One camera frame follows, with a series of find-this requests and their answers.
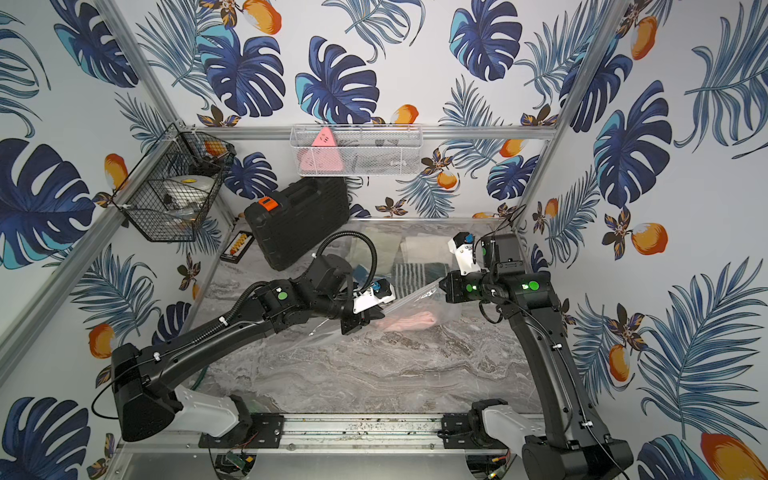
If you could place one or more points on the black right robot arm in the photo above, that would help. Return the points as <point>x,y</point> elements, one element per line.
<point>571,441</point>

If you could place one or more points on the cream towel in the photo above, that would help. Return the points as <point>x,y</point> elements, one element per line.
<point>387,246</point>

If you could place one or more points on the white towel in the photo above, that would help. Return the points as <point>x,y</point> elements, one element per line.
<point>426,249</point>

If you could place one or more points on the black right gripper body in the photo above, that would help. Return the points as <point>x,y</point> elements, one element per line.
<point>468,287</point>

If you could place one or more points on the green striped towel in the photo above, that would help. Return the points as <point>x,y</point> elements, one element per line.
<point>410,277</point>

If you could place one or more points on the clear plastic vacuum bag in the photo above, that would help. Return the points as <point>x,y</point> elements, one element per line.
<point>325,334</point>

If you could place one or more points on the black wire basket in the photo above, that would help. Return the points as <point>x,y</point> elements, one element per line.
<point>169,194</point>

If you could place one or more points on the pink towel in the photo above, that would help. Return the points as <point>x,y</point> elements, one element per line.
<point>416,322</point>

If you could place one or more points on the pink triangle object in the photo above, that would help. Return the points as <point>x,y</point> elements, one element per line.
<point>322,157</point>

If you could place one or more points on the clear wall-mounted tray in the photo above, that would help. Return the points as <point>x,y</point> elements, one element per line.
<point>369,149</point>

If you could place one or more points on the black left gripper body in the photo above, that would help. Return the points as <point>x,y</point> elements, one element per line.
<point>352,320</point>

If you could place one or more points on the small black orange box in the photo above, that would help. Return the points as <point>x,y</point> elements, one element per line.
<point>237,247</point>

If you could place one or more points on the black plastic tool case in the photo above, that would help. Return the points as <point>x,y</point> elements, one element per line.
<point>288,223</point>

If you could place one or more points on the aluminium front rail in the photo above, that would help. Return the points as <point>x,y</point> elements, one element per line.
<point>334,434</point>

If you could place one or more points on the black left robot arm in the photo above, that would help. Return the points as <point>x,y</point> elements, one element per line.
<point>147,384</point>

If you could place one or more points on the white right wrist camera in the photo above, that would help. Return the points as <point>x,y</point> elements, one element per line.
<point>462,246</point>

